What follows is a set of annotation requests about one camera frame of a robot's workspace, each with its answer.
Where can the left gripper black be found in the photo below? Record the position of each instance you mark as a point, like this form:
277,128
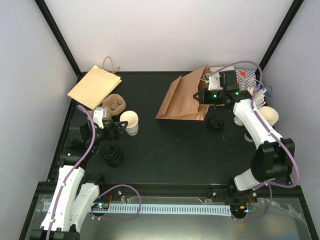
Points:
111,136

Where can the black lid stack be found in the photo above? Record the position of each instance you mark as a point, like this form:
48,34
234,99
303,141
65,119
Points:
215,123
113,156

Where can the tan paper bag with handles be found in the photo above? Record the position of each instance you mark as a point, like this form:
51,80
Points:
95,86

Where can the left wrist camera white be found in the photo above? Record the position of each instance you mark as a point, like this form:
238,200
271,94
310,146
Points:
99,114

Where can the black lid stack left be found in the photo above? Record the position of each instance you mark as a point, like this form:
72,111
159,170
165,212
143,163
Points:
113,156

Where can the brown kraft paper bag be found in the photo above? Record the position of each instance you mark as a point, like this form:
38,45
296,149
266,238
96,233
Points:
179,103

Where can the light blue cable duct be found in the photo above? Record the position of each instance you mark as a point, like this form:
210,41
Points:
161,209

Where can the blue checkered paper bag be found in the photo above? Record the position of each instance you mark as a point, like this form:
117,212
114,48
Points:
246,78

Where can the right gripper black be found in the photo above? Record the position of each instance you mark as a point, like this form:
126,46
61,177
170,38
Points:
204,99

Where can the white paper bag brown trim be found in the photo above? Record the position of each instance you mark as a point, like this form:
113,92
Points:
217,69

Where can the black lid stack right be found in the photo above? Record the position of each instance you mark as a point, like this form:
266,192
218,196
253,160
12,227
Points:
215,123

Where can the black frame post right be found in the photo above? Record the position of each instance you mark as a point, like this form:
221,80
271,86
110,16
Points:
286,22

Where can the black frame post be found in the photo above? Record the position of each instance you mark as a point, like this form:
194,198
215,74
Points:
47,15
286,22

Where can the stack of white paper cups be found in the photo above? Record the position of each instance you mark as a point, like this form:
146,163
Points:
268,113

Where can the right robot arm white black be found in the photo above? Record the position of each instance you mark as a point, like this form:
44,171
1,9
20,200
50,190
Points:
274,156

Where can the black frame post left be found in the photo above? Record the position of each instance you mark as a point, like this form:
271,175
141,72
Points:
47,15

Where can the bundle of white straws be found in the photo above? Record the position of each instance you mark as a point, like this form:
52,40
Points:
259,99

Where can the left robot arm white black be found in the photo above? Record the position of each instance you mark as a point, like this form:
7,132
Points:
75,192

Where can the white paper cup black print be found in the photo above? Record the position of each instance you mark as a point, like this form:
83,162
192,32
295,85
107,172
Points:
132,122

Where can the stacked pulp cup carriers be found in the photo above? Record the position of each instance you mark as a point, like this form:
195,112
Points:
115,105

